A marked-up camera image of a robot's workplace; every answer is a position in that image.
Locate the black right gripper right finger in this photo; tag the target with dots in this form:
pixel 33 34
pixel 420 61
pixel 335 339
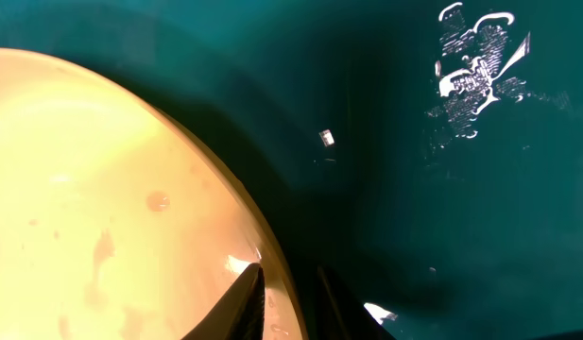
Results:
pixel 340 315

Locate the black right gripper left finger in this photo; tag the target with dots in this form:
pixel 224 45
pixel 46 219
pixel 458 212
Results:
pixel 239 314

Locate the yellow plate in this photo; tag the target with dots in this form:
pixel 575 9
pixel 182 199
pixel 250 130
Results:
pixel 115 221

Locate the teal plastic tray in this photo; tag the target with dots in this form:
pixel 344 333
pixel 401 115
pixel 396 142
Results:
pixel 428 152

